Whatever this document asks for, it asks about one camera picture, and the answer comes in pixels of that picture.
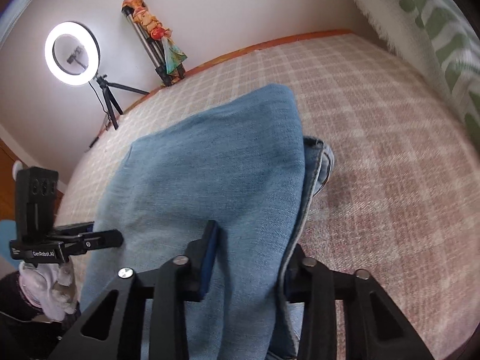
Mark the orange patterned cloth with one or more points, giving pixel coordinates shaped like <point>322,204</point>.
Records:
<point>174,56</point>

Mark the white led ring light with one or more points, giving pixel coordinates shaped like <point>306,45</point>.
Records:
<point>72,53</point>

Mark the folded silver tripod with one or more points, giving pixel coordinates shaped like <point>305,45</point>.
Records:
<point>155,51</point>

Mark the light blue denim pants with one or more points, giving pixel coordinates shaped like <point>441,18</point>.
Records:
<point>246,165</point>

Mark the green white patterned pillow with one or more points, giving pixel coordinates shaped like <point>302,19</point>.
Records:
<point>437,39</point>

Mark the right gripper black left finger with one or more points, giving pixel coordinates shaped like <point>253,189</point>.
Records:
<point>112,326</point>

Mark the black mini tripod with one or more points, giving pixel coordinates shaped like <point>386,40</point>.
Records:
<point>110,101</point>

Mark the beige checkered bed blanket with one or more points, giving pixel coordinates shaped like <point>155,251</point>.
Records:
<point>403,199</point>

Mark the left hand white glove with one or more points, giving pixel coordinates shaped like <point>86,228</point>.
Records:
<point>50,287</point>

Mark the light blue chair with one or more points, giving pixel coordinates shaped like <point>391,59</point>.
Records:
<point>7,234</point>

